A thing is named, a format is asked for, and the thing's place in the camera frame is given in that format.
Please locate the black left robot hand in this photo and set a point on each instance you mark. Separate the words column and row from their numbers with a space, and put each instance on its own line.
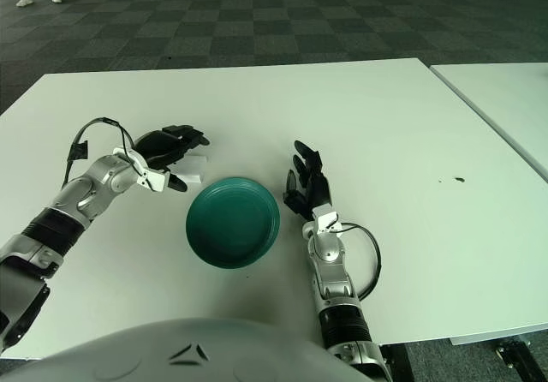
column 164, row 146

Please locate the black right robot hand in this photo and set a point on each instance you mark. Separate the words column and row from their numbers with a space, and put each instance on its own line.
column 314, row 187

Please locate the white cylindrical cup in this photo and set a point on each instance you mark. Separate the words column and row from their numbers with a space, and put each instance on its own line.
column 194, row 170

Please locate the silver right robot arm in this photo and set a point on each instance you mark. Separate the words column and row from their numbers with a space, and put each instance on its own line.
column 329, row 253

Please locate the green round plate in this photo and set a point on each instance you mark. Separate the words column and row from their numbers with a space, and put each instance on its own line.
column 233, row 228

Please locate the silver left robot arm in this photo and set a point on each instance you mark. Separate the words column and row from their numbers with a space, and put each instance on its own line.
column 98, row 180

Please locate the black table base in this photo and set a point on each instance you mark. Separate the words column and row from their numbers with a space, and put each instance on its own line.
column 514, row 356

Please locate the grey robot torso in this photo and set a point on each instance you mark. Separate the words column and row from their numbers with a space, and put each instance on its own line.
column 171, row 356

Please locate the white side table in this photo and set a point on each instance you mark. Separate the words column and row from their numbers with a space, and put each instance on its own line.
column 514, row 99

